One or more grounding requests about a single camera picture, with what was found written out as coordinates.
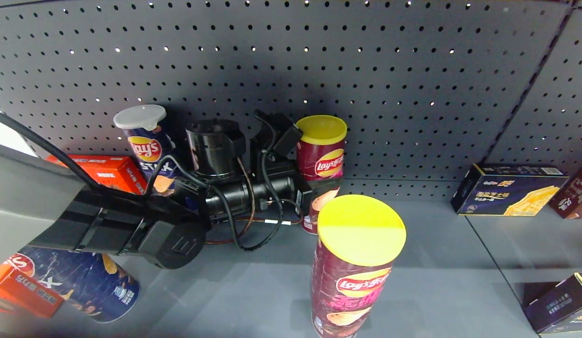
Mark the blue chip can white lid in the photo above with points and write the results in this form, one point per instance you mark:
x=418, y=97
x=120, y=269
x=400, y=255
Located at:
x=148, y=145

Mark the large maroon chip can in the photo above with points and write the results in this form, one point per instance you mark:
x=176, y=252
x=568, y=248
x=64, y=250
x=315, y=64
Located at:
x=354, y=277

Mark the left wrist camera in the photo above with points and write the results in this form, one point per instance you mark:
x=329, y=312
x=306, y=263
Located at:
x=284, y=136

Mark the dark blue snack box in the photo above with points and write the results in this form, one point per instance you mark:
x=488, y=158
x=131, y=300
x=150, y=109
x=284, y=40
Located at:
x=511, y=190

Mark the orange snack box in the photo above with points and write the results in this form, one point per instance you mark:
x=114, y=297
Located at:
x=110, y=171
x=23, y=291

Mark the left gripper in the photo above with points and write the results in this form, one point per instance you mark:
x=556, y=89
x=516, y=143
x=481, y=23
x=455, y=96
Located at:
x=253, y=195

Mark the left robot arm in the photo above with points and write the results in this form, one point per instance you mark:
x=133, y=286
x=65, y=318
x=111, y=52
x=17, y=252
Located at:
x=47, y=206

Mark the dark purple snack box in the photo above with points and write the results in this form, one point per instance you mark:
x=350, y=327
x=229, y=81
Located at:
x=558, y=303

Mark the grey shop shelf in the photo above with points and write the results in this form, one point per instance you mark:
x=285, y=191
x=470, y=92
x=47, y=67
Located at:
x=366, y=70

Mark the large blue chip can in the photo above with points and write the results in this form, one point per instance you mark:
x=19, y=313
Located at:
x=91, y=284

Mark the small maroon chip can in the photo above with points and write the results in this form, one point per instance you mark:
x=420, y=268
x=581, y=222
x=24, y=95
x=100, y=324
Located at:
x=321, y=162

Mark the maroon snack box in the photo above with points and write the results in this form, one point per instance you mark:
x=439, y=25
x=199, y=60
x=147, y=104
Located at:
x=575, y=195

